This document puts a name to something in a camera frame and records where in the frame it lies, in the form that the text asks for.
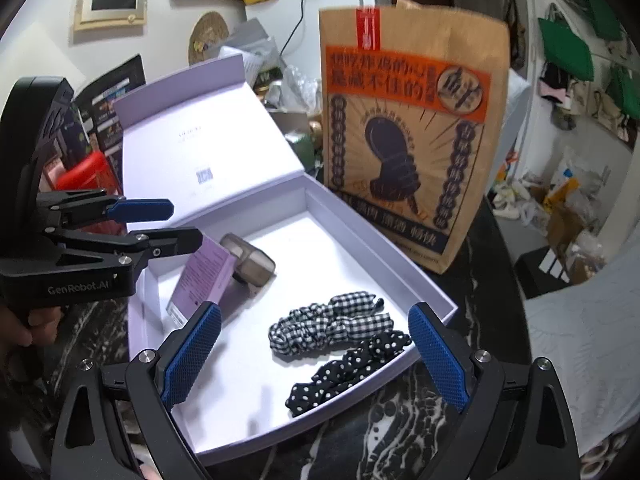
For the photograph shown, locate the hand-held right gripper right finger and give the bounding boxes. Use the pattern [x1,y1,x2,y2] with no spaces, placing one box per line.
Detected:
[406,302,581,480]

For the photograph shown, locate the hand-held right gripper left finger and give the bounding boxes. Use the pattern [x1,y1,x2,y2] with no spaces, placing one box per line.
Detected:
[52,301,223,480]

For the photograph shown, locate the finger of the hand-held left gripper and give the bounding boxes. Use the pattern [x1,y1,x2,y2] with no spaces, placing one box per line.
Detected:
[50,227,204,272]
[40,190,176,224]

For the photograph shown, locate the small purple box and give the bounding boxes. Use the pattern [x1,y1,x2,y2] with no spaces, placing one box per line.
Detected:
[166,235,238,328]

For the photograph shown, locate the grey translucent case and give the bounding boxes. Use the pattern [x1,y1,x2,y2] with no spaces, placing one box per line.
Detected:
[220,232,277,287]

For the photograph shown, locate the black polka dot scrunchie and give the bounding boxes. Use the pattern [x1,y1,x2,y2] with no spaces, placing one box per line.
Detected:
[285,330,413,418]

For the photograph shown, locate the lavender gift box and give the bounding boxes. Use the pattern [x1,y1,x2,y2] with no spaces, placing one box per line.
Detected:
[112,55,458,463]

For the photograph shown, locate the black white gingham scrunchie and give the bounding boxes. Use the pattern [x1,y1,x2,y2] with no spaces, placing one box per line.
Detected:
[268,291,393,358]

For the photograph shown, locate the person's left hand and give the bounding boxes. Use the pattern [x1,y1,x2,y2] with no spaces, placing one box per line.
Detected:
[0,302,63,361]

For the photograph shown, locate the red canister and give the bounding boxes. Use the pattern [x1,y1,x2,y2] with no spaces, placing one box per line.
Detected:
[55,152,126,196]

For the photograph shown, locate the black printed box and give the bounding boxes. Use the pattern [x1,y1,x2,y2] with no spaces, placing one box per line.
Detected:
[72,55,146,161]

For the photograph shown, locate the grey cloth on chair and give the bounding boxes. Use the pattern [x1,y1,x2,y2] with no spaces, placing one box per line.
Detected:
[522,250,640,461]

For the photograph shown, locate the woven straw fan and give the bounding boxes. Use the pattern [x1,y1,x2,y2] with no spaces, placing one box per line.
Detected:
[187,11,241,66]

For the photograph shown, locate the cardboard box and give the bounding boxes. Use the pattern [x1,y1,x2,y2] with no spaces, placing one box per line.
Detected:
[545,200,586,241]

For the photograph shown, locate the beige slippers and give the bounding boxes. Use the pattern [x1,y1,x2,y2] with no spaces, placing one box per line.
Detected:
[580,430,626,478]

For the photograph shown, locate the clear plastic bag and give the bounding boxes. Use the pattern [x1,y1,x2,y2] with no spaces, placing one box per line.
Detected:
[270,65,321,113]

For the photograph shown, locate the grey plastic mailer bag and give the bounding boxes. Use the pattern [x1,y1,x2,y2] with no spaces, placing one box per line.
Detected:
[220,20,281,76]

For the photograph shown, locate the white refrigerator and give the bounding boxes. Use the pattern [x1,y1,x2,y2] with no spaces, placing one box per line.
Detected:
[245,0,376,72]

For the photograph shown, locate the brown printed paper bag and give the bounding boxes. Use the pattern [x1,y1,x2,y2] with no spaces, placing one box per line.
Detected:
[318,4,512,276]

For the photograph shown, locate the chair with white cover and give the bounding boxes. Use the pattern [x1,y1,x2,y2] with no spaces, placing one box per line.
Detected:
[507,67,533,161]

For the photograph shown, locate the green tote bag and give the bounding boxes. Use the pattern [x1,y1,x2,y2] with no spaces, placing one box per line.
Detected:
[537,17,596,83]
[575,0,621,41]
[612,65,640,116]

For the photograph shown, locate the beige wall control panel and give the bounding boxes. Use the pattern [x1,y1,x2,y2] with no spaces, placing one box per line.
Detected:
[74,0,149,31]

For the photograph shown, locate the black power cable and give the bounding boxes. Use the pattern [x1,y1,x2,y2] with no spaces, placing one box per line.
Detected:
[277,0,308,68]

